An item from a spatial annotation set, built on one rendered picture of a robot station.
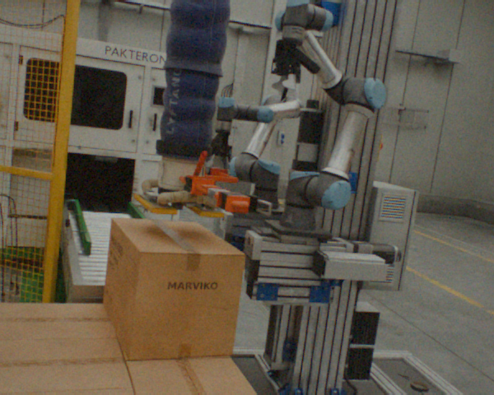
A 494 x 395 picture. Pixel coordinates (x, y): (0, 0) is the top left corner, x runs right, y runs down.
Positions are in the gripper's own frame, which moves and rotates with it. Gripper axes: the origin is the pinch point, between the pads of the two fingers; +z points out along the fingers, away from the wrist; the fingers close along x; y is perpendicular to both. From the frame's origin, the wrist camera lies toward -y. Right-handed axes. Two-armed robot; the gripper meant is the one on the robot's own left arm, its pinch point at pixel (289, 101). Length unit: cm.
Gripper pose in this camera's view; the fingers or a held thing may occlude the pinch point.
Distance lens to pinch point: 195.1
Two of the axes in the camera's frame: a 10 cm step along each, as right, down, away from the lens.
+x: 2.5, 1.6, -9.6
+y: -9.6, -0.9, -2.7
